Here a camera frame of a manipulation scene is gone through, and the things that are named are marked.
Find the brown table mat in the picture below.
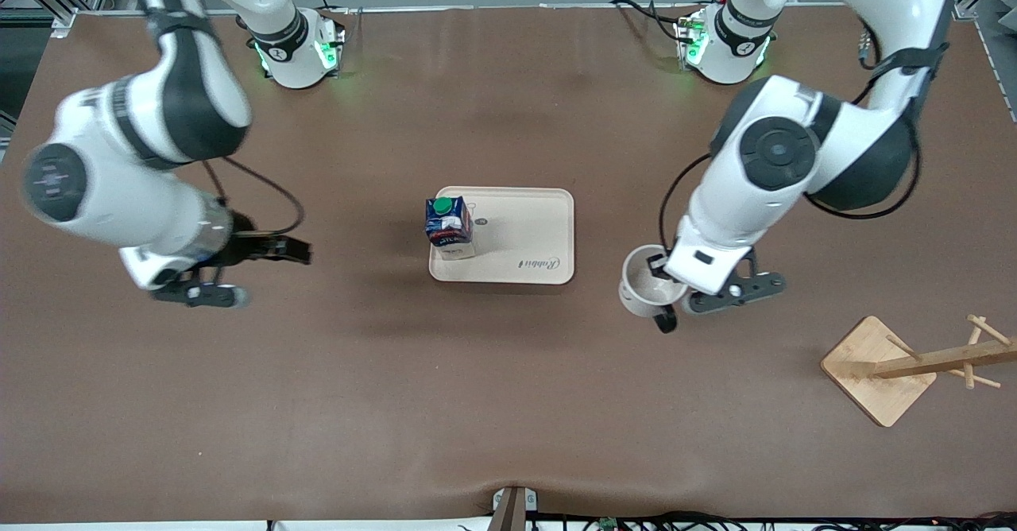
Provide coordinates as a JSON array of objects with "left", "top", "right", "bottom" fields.
[{"left": 0, "top": 5, "right": 1017, "bottom": 525}]

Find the wooden cup rack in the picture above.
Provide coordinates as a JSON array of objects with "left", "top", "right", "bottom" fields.
[{"left": 820, "top": 314, "right": 1017, "bottom": 428}]

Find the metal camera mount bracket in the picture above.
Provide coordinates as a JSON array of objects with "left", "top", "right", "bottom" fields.
[{"left": 490, "top": 485, "right": 540, "bottom": 531}]

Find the black left base cable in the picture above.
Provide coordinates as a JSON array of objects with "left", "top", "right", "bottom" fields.
[{"left": 609, "top": 0, "right": 692, "bottom": 44}]

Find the blue milk carton green cap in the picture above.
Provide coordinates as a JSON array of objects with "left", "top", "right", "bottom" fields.
[{"left": 424, "top": 196, "right": 476, "bottom": 262}]

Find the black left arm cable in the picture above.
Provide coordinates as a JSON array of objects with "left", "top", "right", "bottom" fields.
[{"left": 658, "top": 26, "right": 922, "bottom": 250}]

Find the white mug black handle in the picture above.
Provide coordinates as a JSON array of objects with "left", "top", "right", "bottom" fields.
[{"left": 618, "top": 244, "right": 690, "bottom": 335}]

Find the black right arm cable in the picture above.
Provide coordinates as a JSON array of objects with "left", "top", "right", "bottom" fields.
[{"left": 202, "top": 156, "right": 307, "bottom": 236}]

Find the cream plastic tray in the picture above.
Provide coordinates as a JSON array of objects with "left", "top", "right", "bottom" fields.
[{"left": 428, "top": 187, "right": 575, "bottom": 285}]

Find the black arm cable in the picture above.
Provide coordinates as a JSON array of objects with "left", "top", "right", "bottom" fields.
[
  {"left": 202, "top": 156, "right": 307, "bottom": 236},
  {"left": 658, "top": 26, "right": 922, "bottom": 250}
]

